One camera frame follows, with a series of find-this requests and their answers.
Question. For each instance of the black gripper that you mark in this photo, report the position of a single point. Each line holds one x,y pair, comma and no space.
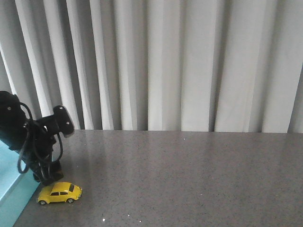
37,150

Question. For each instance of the yellow toy beetle car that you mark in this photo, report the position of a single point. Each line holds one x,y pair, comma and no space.
59,192

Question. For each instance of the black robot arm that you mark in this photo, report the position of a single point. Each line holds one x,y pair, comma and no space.
13,115

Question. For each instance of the light blue storage box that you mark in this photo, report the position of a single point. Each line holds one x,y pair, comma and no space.
15,189

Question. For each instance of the grey pleated curtain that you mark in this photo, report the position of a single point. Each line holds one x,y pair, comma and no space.
158,65

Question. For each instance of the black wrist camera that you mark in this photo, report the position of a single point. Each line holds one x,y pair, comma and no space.
63,122

